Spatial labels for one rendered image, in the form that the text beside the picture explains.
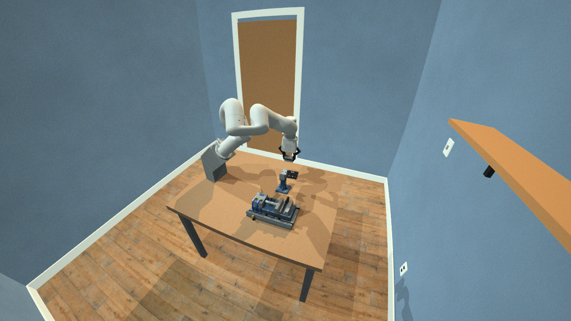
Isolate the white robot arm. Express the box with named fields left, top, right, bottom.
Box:
left=215, top=98, right=298, bottom=159

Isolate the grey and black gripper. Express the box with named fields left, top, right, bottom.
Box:
left=278, top=137, right=301, bottom=161

